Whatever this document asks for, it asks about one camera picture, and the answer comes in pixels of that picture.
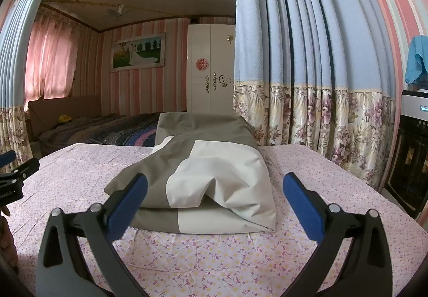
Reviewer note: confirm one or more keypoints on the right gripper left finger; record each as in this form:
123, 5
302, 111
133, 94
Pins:
62, 269

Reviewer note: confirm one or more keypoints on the grey and white garment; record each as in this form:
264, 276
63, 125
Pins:
205, 175

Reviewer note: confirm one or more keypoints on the person's left hand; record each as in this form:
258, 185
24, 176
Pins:
8, 248

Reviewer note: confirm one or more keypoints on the brown bed with blankets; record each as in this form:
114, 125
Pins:
87, 118

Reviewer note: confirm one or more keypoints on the yellow toy on bed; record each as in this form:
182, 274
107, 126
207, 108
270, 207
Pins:
64, 119

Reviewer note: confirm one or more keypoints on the black water dispenser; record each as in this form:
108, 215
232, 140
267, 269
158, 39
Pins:
407, 182

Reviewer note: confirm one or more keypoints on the pink window curtain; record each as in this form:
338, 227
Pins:
51, 57

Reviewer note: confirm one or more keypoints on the striped blue pink blanket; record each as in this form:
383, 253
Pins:
140, 136

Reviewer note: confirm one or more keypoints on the framed wedding picture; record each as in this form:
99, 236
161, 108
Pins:
136, 53

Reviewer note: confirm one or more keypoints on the blue floral curtain left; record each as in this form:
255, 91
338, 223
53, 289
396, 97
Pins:
15, 36

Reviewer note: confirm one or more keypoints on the blue floral curtain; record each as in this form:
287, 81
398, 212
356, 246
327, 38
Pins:
318, 73
15, 36

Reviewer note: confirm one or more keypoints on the blue floral curtain right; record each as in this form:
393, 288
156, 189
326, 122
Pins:
318, 73

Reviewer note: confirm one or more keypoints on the blue cloth on dispenser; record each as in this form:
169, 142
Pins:
416, 68

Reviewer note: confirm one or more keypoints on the white wardrobe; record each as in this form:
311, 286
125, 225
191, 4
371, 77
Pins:
210, 68

